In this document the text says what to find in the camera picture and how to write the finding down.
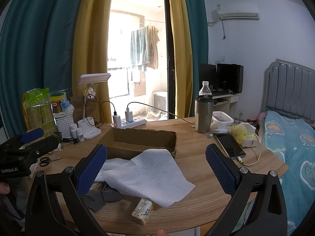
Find tissue packet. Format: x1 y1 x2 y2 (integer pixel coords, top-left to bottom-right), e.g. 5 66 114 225
131 198 155 225

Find white desk lamp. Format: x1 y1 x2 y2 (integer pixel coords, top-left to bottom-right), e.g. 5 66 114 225
77 73 111 140

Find yellow plastic bag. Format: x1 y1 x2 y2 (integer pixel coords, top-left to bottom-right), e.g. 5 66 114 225
231 123 258 148

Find clear water bottle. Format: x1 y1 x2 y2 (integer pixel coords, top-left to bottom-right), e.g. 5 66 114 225
199 81 212 96

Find left hand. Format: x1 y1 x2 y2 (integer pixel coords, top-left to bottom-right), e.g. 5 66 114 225
0 182 10 195

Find white charger right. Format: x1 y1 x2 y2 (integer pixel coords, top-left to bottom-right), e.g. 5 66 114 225
125 108 133 123

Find black computer monitor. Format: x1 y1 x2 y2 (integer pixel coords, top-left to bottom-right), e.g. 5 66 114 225
217 63 244 94

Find white power strip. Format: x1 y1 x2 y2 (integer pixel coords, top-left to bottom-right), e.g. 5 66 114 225
111 117 146 129

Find black smartphone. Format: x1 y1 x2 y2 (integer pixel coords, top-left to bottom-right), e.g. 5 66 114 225
216 134 246 159

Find white perforated basket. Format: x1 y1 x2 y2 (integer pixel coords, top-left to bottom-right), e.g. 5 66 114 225
55 116 74 138

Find white charger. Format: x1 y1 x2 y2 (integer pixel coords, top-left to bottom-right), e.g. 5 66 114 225
125 108 133 123
113 111 122 128

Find brown cardboard box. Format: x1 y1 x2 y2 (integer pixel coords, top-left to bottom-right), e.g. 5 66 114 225
100 128 177 160

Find white air conditioner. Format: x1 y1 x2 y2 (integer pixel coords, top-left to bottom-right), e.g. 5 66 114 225
216 3 259 20

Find white lidded container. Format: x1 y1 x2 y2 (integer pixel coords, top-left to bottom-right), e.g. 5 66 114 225
210 111 234 132

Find black scissors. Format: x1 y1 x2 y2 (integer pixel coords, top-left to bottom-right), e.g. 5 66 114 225
39 157 62 167

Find green paper cup package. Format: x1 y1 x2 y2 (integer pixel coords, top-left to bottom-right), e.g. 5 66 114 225
22 88 57 137

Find white pill bottle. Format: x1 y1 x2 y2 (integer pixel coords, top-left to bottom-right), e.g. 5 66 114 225
76 127 85 142
70 123 77 139

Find white charger left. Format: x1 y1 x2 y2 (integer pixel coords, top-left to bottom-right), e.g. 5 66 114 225
113 111 122 128

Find white textured cloth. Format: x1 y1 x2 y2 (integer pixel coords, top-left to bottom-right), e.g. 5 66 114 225
95 149 195 208

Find steel travel tumbler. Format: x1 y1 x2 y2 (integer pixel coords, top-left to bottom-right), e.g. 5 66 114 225
195 95 214 133

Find grey bed headboard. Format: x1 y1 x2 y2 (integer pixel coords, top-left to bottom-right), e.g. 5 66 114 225
260 59 314 124

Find grey sock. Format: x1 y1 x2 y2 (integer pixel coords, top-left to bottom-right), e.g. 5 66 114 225
82 182 122 213

